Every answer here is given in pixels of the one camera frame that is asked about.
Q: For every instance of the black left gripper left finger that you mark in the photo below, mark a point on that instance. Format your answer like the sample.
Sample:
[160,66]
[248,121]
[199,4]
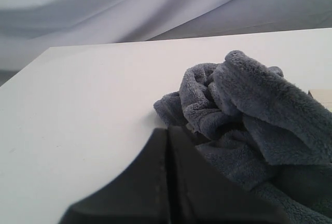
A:
[138,195]

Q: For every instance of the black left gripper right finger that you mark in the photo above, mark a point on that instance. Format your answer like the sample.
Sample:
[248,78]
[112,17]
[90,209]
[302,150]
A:
[198,193]

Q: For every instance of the grey fleece towel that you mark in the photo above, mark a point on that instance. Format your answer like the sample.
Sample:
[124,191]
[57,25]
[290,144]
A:
[259,131]

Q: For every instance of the light wooden cube block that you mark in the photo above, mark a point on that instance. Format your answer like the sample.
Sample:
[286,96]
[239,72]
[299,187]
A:
[323,96]

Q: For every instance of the grey backdrop curtain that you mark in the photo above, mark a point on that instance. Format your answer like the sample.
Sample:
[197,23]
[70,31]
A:
[29,27]

